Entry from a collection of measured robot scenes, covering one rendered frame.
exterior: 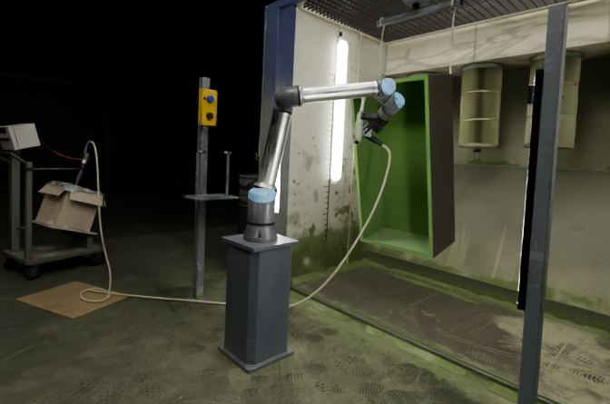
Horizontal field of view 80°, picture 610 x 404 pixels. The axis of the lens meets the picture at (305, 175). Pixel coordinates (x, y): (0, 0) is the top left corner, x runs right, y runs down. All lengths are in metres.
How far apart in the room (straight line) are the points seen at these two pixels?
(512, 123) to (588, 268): 1.35
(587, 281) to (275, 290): 2.21
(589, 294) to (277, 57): 2.77
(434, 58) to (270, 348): 2.84
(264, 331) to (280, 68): 1.90
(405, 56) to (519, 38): 1.02
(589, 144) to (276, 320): 2.80
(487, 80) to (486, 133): 0.46
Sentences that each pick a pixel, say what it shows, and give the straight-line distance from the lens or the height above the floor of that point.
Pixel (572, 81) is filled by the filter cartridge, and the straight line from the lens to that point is 3.46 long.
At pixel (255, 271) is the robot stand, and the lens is 1.92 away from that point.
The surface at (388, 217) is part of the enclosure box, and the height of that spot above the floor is 0.62.
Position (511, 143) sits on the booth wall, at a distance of 3.83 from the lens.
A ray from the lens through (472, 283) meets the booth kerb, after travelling 3.41.
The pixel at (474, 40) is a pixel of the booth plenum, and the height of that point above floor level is 2.16.
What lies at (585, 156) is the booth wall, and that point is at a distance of 3.70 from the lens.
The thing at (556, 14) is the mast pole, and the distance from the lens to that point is 1.55.
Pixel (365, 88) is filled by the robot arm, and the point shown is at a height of 1.49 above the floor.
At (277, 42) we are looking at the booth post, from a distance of 2.99.
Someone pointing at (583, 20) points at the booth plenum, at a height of 2.16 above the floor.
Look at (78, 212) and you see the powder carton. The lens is 3.81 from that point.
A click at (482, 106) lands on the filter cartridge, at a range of 3.58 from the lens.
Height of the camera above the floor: 1.11
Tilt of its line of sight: 3 degrees down
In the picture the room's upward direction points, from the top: 3 degrees clockwise
